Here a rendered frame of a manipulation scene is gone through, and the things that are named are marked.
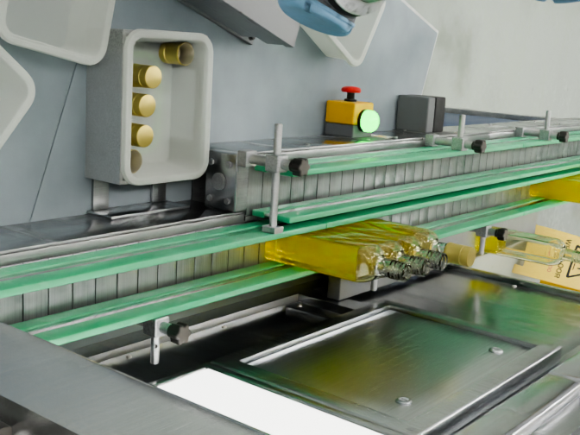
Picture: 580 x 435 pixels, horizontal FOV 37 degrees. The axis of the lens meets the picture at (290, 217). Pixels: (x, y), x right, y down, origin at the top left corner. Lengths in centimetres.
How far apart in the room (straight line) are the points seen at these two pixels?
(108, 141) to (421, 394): 57
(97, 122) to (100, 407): 105
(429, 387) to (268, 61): 69
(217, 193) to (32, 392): 114
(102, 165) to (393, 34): 87
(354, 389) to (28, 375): 94
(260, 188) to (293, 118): 29
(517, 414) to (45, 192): 72
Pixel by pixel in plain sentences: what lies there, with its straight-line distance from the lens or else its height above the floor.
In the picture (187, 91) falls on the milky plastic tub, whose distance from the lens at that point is 137.
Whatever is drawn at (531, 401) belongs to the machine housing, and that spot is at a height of 137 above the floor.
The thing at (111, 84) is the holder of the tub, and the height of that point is 81.
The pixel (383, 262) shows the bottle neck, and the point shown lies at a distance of 132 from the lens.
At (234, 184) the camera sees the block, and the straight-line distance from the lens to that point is 135.
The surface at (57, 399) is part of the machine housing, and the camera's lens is 25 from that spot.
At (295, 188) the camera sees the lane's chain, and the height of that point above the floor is 88.
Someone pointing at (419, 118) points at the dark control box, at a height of 82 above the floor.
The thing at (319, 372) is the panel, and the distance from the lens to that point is 124.
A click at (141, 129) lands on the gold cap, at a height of 81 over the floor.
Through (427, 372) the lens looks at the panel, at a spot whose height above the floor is 122.
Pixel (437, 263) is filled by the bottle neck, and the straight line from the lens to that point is 141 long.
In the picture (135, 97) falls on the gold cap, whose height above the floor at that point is 80.
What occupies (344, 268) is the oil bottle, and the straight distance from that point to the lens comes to 134.
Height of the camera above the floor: 177
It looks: 37 degrees down
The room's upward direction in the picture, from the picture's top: 102 degrees clockwise
